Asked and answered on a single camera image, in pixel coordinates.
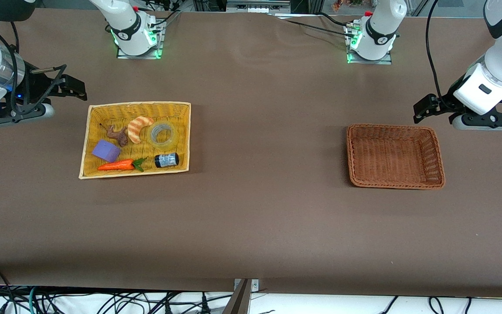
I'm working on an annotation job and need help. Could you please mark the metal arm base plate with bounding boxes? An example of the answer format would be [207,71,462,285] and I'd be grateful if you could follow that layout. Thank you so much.
[347,24,393,65]
[117,20,164,60]

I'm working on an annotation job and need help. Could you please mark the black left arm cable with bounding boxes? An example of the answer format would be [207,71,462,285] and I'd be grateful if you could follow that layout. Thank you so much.
[425,0,448,105]

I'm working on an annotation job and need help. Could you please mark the dark brown post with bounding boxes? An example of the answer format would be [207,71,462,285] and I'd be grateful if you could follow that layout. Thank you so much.
[222,279,252,314]

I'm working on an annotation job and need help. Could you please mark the clear yellowish tape roll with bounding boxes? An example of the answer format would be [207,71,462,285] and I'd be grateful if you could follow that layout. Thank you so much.
[148,122,179,149]

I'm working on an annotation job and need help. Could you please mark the black cable on table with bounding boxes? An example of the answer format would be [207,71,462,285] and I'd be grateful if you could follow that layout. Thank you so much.
[319,11,352,27]
[282,18,354,36]

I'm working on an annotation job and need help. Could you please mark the purple foam block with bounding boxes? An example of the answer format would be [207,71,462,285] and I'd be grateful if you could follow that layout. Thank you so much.
[92,139,122,163]

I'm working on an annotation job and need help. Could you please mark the brown wicker basket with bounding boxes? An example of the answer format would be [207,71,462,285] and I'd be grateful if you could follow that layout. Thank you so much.
[346,123,446,191]

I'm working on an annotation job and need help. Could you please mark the small black can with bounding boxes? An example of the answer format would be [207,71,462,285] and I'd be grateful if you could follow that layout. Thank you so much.
[154,152,180,168]

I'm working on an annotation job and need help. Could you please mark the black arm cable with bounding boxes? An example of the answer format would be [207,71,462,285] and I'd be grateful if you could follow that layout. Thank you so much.
[0,13,67,116]
[425,0,448,105]

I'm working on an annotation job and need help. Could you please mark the yellow wicker basket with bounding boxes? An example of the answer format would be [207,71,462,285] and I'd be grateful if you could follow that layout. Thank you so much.
[79,101,191,180]

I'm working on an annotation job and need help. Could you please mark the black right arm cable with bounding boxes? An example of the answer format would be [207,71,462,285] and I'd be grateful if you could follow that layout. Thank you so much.
[0,13,67,116]

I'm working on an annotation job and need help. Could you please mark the colourful background objects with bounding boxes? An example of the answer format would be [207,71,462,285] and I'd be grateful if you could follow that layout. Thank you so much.
[332,0,365,11]

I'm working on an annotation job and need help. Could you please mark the metal table edge bracket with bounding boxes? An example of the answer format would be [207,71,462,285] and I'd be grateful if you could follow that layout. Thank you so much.
[234,278,260,292]

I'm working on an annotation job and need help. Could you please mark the brown toy root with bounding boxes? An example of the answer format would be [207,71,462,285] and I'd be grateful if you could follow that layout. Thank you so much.
[99,123,129,147]

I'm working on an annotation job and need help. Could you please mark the orange toy carrot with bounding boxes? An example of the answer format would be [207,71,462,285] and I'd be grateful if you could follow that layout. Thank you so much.
[97,157,148,173]

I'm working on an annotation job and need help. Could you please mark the grey equipment box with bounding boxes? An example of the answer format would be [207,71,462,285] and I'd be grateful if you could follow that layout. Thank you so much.
[226,0,292,14]

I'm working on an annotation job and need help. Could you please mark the black base cable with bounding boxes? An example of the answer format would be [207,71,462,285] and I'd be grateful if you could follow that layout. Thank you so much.
[146,9,182,27]

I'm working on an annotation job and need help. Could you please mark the striped toy croissant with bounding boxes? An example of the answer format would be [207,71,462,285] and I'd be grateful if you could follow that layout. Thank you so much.
[127,116,155,144]

